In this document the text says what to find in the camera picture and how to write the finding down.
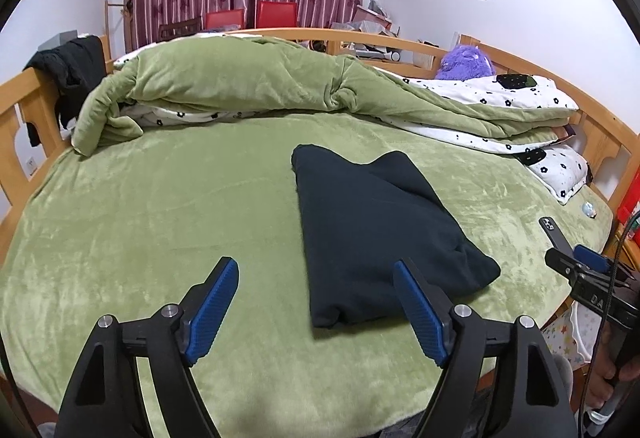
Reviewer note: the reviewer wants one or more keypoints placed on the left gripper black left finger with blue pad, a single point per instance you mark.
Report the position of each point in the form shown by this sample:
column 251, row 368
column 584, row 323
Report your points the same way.
column 104, row 396

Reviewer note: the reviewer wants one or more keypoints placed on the purple plush toy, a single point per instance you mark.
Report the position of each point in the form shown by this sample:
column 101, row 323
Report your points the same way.
column 464, row 62

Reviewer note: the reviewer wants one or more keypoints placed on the black garment on headboard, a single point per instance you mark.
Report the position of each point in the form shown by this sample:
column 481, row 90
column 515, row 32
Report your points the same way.
column 76, row 67

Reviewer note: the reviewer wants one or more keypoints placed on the green quilt with floral lining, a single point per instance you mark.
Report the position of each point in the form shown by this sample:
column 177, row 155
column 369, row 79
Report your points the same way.
column 224, row 76

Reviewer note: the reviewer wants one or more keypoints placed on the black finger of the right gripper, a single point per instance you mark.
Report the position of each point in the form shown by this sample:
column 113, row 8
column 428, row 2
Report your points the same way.
column 555, row 235

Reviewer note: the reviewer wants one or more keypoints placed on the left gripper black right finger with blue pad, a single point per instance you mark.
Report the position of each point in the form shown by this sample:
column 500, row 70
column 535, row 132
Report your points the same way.
column 497, row 379

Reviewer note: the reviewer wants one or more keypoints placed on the red chair left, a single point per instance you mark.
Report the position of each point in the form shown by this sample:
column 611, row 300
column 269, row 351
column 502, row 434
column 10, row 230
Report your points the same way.
column 231, row 19

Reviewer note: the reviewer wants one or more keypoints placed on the red box beside bed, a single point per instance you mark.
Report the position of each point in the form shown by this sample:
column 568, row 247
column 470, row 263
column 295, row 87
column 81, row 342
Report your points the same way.
column 629, row 206

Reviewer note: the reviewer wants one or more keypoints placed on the red chair right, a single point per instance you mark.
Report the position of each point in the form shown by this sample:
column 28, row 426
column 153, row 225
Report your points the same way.
column 276, row 15

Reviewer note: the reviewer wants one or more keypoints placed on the person's right hand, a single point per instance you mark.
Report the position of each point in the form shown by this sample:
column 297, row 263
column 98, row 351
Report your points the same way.
column 598, row 391

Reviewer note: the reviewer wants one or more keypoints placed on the white floral pillow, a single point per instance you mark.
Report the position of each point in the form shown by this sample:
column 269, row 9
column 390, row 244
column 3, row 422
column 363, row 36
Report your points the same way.
column 561, row 169

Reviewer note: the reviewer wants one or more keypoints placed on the dark navy t-shirt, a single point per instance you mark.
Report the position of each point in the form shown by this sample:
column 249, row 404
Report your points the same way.
column 358, row 220

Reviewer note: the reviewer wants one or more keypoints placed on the red chair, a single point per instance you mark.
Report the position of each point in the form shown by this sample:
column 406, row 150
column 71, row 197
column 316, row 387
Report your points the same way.
column 231, row 19
column 276, row 15

